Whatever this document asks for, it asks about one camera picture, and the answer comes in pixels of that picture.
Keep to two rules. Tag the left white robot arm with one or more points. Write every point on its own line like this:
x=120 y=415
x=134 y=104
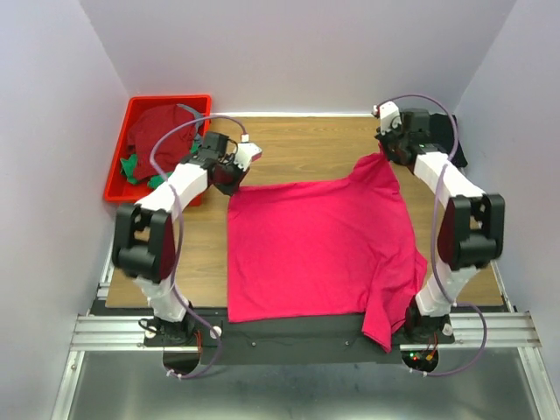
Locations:
x=148 y=233

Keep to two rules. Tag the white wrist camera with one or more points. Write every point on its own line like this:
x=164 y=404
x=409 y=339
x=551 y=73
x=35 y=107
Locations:
x=246 y=153
x=389 y=116

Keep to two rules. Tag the folded black t shirt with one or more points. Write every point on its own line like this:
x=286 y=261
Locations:
x=441 y=133

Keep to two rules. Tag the grey t shirt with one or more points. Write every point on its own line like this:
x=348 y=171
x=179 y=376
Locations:
x=197 y=137

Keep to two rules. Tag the green t shirt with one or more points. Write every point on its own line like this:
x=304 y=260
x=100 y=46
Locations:
x=137 y=168

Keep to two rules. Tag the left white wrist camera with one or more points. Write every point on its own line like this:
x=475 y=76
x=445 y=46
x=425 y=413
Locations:
x=246 y=153

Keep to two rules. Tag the red plastic bin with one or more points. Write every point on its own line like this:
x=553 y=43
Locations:
x=117 y=189

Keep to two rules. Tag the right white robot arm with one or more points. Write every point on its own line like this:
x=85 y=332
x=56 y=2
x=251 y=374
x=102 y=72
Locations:
x=464 y=240

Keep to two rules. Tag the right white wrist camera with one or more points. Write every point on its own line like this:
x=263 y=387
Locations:
x=389 y=116

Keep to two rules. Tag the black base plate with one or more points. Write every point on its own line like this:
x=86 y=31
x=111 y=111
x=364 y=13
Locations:
x=282 y=341

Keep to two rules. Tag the aluminium frame rail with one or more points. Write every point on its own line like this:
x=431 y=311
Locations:
x=310 y=368

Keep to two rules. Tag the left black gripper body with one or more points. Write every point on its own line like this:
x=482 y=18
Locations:
x=229 y=178

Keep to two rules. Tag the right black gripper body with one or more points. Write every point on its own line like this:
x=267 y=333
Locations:
x=391 y=143

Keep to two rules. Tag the dark red t shirt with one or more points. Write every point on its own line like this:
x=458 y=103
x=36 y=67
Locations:
x=154 y=123

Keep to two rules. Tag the pink t shirt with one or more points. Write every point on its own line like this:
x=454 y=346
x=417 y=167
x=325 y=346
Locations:
x=325 y=248

